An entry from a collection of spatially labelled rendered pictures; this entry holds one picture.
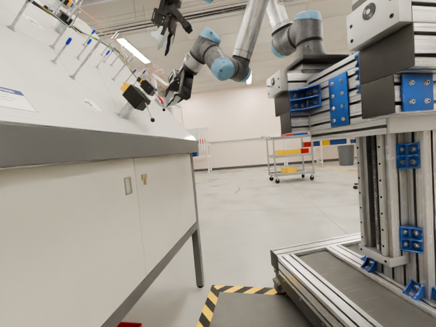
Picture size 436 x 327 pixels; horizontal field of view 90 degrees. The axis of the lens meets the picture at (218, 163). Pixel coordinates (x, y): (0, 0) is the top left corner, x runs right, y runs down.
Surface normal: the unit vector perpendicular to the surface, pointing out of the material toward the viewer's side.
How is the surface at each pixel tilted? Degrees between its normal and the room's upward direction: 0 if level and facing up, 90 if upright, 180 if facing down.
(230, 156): 90
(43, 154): 90
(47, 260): 90
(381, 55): 90
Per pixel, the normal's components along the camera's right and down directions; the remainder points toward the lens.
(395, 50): -0.97, 0.10
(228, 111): -0.14, 0.07
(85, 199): 0.98, -0.07
